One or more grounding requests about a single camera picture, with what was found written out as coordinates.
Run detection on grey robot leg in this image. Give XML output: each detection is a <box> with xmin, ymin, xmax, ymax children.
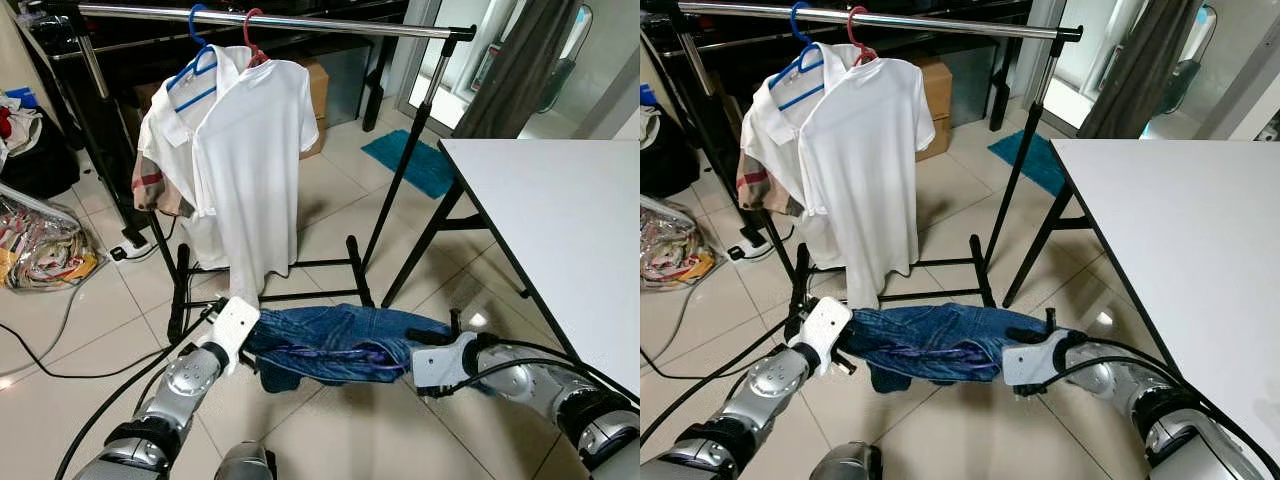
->
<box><xmin>810</xmin><ymin>442</ymin><xmax>883</xmax><ymax>480</ymax></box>
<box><xmin>213</xmin><ymin>440</ymin><xmax>276</xmax><ymax>480</ymax></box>

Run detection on black floor cable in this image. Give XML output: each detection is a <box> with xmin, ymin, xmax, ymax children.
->
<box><xmin>640</xmin><ymin>320</ymin><xmax>801</xmax><ymax>383</ymax></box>
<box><xmin>0</xmin><ymin>320</ymin><xmax>201</xmax><ymax>381</ymax></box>

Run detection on glass sliding door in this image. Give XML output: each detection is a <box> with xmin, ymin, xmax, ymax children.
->
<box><xmin>1025</xmin><ymin>0</ymin><xmax>1221</xmax><ymax>141</ymax></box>
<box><xmin>385</xmin><ymin>0</ymin><xmax>601</xmax><ymax>141</ymax></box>

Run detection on clear bag of colourful cloth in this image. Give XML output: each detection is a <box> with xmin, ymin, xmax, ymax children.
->
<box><xmin>640</xmin><ymin>195</ymin><xmax>716</xmax><ymax>291</ymax></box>
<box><xmin>0</xmin><ymin>195</ymin><xmax>101</xmax><ymax>293</ymax></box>

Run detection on purple plastic hanger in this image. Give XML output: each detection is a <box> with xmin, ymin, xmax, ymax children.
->
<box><xmin>880</xmin><ymin>335</ymin><xmax>1004</xmax><ymax>373</ymax></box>
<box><xmin>265</xmin><ymin>340</ymin><xmax>401</xmax><ymax>373</ymax></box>

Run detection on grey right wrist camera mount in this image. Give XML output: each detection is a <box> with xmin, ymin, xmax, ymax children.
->
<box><xmin>1003</xmin><ymin>332</ymin><xmax>1069</xmax><ymax>389</ymax></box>
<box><xmin>412</xmin><ymin>333</ymin><xmax>479</xmax><ymax>393</ymax></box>

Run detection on teal floor mat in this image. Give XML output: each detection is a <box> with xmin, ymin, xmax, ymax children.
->
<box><xmin>360</xmin><ymin>128</ymin><xmax>456</xmax><ymax>201</ymax></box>
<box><xmin>988</xmin><ymin>130</ymin><xmax>1063</xmax><ymax>197</ymax></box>

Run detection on blue plastic hanger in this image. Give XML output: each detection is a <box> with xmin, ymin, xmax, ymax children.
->
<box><xmin>165</xmin><ymin>3</ymin><xmax>221</xmax><ymax>113</ymax></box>
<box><xmin>775</xmin><ymin>0</ymin><xmax>829</xmax><ymax>111</ymax></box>

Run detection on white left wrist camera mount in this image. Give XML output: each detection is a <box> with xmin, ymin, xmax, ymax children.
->
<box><xmin>795</xmin><ymin>295</ymin><xmax>853</xmax><ymax>373</ymax></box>
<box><xmin>205</xmin><ymin>295</ymin><xmax>263</xmax><ymax>373</ymax></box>

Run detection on dark grey curtain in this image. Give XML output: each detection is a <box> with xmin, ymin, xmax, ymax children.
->
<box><xmin>1078</xmin><ymin>0</ymin><xmax>1206</xmax><ymax>141</ymax></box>
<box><xmin>455</xmin><ymin>0</ymin><xmax>586</xmax><ymax>141</ymax></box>

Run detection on white polo plaid cuffs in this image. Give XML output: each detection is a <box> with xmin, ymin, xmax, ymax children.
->
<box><xmin>132</xmin><ymin>42</ymin><xmax>251</xmax><ymax>271</ymax></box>
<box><xmin>737</xmin><ymin>42</ymin><xmax>861</xmax><ymax>269</ymax></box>

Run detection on blue denim jeans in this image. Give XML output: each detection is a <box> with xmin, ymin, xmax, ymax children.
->
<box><xmin>838</xmin><ymin>303</ymin><xmax>1051</xmax><ymax>393</ymax></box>
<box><xmin>243</xmin><ymin>303</ymin><xmax>456</xmax><ymax>393</ymax></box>

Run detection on plain white polo shirt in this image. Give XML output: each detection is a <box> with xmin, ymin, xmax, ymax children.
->
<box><xmin>192</xmin><ymin>58</ymin><xmax>319</xmax><ymax>306</ymax></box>
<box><xmin>800</xmin><ymin>55</ymin><xmax>936</xmax><ymax>309</ymax></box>

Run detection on black bag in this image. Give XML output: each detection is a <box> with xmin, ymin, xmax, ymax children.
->
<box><xmin>640</xmin><ymin>125</ymin><xmax>701</xmax><ymax>199</ymax></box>
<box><xmin>0</xmin><ymin>125</ymin><xmax>81</xmax><ymax>199</ymax></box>

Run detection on silver black clothes rack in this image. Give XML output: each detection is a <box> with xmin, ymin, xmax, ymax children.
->
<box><xmin>60</xmin><ymin>0</ymin><xmax>479</xmax><ymax>346</ymax></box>
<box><xmin>665</xmin><ymin>0</ymin><xmax>1086</xmax><ymax>326</ymax></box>

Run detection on white folding table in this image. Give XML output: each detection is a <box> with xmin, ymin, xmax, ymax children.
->
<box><xmin>1003</xmin><ymin>138</ymin><xmax>1280</xmax><ymax>441</ymax></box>
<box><xmin>380</xmin><ymin>138</ymin><xmax>641</xmax><ymax>401</ymax></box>

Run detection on pink plastic hanger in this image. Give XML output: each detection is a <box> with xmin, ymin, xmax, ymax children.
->
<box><xmin>848</xmin><ymin>5</ymin><xmax>879</xmax><ymax>66</ymax></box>
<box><xmin>243</xmin><ymin>8</ymin><xmax>271</xmax><ymax>69</ymax></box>

